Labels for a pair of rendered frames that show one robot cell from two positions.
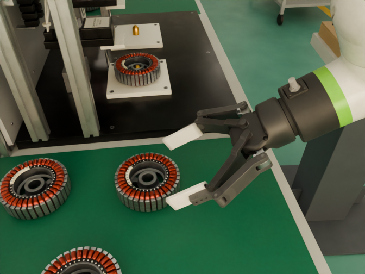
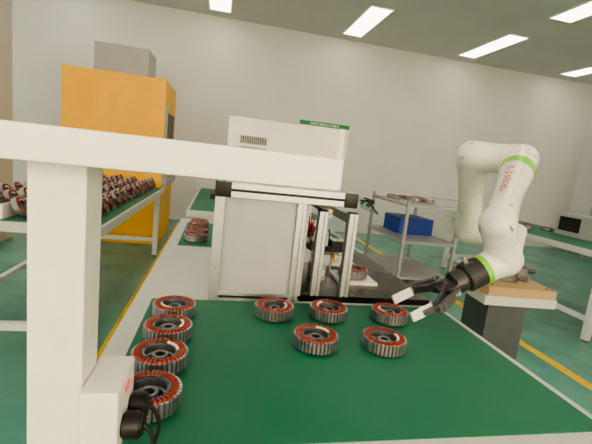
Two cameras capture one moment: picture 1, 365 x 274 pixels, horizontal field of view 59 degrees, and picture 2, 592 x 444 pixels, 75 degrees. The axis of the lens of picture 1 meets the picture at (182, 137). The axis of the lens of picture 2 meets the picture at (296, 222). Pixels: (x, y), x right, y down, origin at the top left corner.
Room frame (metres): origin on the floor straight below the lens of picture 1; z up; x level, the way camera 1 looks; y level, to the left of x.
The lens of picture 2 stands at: (-0.73, 0.46, 1.20)
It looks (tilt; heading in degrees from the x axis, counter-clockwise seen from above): 9 degrees down; 355
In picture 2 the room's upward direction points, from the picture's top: 6 degrees clockwise
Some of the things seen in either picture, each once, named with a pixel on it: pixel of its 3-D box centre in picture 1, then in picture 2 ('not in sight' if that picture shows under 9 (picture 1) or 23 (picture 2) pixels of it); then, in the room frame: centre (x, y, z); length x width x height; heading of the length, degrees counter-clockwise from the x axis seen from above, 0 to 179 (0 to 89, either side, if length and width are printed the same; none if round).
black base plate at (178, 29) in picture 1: (132, 60); (338, 271); (0.82, 0.14, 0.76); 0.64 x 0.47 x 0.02; 7
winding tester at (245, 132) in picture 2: not in sight; (277, 153); (0.79, 0.45, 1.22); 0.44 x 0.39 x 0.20; 7
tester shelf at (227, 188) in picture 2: not in sight; (274, 185); (0.78, 0.44, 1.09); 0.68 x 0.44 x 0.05; 7
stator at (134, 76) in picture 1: (137, 68); (352, 271); (0.70, 0.11, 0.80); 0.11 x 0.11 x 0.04
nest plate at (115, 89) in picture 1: (138, 77); (351, 277); (0.70, 0.11, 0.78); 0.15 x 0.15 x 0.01; 7
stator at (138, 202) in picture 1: (148, 180); (389, 314); (0.37, 0.06, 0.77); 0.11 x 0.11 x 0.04
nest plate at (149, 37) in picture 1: (136, 36); (334, 260); (0.94, 0.14, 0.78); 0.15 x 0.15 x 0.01; 7
